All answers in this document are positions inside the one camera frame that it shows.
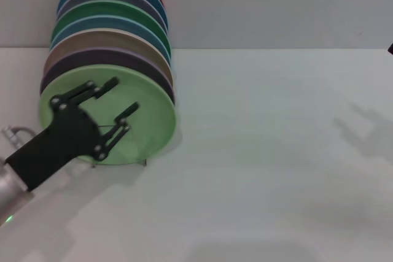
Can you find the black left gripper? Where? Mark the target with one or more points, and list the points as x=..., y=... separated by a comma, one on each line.
x=61, y=145

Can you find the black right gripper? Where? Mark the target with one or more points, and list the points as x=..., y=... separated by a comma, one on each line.
x=390, y=48

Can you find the light green plate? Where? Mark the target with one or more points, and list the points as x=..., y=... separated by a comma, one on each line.
x=150, y=121

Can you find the lilac plate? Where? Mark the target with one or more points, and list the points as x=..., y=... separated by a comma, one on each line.
x=101, y=58

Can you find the clear acrylic plate rack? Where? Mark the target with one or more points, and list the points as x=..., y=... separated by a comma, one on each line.
x=145, y=162

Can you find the beige brown plate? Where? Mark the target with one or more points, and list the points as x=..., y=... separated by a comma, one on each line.
x=98, y=39

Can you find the light blue plate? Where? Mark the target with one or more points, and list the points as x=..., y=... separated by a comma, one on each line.
x=104, y=23

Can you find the dark green plate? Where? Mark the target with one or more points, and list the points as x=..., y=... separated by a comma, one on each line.
x=104, y=9

